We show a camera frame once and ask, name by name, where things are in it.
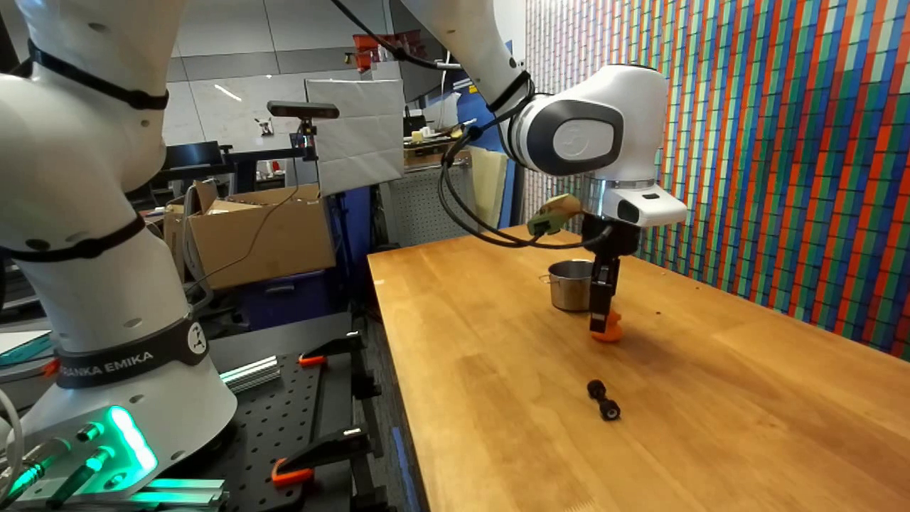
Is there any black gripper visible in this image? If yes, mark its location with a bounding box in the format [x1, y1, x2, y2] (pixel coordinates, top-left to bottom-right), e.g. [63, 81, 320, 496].
[579, 214, 641, 335]

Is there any silver metal cup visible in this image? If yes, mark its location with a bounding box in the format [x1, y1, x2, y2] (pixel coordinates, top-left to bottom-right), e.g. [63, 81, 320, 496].
[545, 259, 600, 317]

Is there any small black dumbbell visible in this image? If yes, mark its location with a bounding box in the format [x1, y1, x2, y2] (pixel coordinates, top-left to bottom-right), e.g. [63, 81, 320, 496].
[586, 379, 626, 424]

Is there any orange black clamp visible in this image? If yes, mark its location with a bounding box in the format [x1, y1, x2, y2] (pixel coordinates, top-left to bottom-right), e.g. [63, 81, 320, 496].
[296, 328, 370, 375]
[266, 424, 376, 492]

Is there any black perforated breadboard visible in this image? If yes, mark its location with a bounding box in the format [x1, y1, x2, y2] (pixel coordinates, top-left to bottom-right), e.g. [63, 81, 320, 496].
[178, 351, 380, 512]

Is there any brown cardboard box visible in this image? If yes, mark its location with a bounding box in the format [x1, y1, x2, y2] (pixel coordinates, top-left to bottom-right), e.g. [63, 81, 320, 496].
[161, 182, 341, 293]

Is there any silver aluminium extrusion bar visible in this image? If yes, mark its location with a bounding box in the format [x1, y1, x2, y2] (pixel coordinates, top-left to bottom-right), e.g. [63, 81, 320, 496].
[215, 354, 285, 397]

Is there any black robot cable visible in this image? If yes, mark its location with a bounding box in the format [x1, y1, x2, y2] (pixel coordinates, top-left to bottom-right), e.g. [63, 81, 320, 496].
[435, 132, 607, 254]

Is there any black camera on stand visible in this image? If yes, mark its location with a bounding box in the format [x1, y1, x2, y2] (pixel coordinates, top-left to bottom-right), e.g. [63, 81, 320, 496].
[263, 96, 343, 159]

